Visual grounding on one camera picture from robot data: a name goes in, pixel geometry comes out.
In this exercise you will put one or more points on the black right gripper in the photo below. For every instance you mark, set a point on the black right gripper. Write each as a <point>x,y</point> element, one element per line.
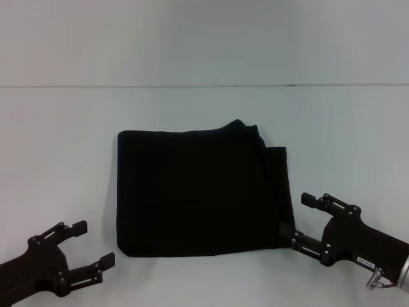
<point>361,243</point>

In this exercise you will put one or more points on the black shirt with FREE print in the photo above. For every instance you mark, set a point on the black shirt with FREE print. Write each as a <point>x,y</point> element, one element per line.
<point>201,192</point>

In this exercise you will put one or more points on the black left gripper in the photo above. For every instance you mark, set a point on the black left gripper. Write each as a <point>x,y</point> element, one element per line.
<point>32,272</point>

